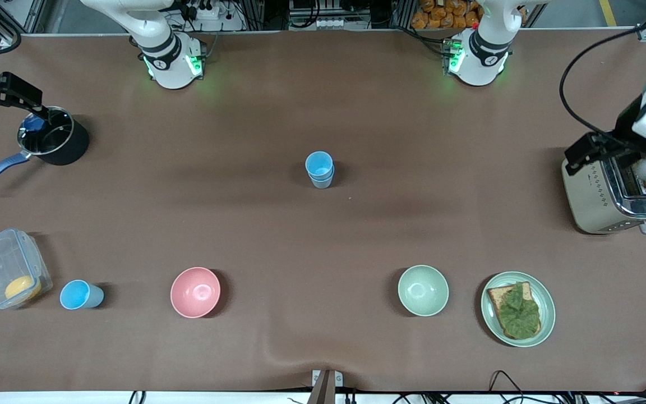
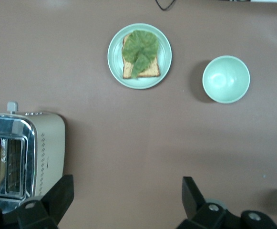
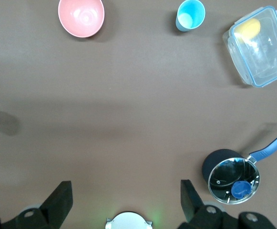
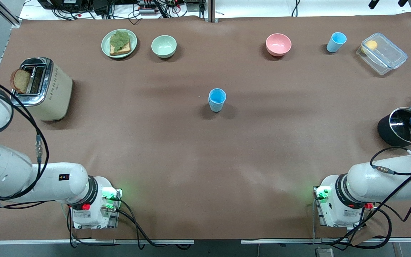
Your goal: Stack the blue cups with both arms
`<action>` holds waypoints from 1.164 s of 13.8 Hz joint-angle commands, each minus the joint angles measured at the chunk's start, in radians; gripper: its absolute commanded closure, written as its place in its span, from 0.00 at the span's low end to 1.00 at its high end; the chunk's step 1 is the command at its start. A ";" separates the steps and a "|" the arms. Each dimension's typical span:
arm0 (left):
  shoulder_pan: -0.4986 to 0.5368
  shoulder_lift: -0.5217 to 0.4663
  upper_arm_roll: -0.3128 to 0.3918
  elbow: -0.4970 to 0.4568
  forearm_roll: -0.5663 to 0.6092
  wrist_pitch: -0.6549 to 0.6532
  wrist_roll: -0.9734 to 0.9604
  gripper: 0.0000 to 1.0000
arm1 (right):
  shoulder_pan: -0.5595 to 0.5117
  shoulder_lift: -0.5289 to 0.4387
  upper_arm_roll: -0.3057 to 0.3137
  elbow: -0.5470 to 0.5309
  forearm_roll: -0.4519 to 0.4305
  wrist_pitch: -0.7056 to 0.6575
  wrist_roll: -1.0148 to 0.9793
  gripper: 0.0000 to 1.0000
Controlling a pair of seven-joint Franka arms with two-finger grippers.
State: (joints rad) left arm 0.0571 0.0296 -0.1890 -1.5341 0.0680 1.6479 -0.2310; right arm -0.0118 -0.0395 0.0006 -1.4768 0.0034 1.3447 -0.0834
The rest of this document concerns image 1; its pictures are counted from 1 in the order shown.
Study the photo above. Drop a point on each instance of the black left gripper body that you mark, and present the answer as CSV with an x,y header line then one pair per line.
x,y
627,124

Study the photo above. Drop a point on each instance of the blue cup holding paper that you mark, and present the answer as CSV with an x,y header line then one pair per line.
x,y
323,184

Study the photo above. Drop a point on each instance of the plain blue cup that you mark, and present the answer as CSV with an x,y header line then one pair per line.
x,y
76,294
319,164

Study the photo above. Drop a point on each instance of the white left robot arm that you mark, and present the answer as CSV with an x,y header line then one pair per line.
x,y
485,56

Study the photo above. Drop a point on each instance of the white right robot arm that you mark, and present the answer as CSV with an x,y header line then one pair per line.
x,y
160,56

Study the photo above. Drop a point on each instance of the small blue object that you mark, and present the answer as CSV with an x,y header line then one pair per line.
x,y
34,123

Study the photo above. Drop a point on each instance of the beige and chrome toaster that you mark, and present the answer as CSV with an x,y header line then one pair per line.
x,y
592,196

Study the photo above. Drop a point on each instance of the light green plate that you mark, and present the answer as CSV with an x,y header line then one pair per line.
x,y
548,308

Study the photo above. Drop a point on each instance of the brown toast slice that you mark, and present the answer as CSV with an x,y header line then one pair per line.
x,y
497,294

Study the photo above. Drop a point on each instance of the round orange food piece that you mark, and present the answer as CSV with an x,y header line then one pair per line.
x,y
20,287

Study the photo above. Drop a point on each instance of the green lettuce leaf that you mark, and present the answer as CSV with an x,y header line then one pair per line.
x,y
519,314

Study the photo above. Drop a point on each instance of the bag of orange buns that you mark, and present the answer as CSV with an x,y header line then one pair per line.
x,y
446,14

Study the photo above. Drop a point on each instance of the white power strip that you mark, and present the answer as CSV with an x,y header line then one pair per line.
x,y
202,10

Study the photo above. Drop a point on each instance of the light green bowl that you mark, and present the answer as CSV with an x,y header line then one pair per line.
x,y
423,290

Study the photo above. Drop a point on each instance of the pink bowl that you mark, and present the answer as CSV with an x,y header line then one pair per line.
x,y
195,292

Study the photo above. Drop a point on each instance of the metal table clamp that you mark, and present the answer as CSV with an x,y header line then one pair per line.
x,y
326,387

